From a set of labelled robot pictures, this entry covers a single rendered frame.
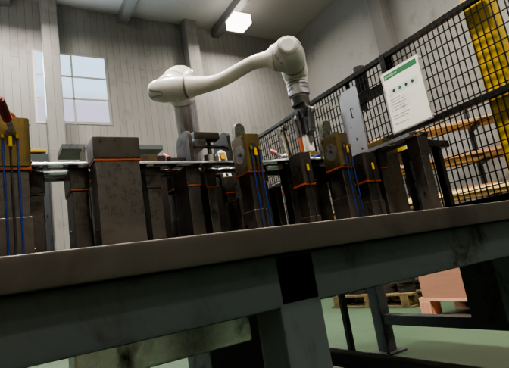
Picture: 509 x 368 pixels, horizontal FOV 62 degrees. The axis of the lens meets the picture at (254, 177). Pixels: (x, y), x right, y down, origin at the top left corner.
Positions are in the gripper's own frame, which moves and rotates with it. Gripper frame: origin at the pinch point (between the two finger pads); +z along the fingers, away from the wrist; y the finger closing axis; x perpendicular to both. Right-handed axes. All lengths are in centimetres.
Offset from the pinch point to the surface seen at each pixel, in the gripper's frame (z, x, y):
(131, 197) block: 22, -79, 20
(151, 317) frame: 48, -93, 72
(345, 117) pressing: -13.5, 26.6, -2.7
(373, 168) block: 17.2, 7.1, 24.0
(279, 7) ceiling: -549, 498, -591
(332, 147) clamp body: 8.6, -8.6, 21.8
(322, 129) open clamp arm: 0.5, -7.4, 17.5
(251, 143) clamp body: 7.6, -41.4, 21.9
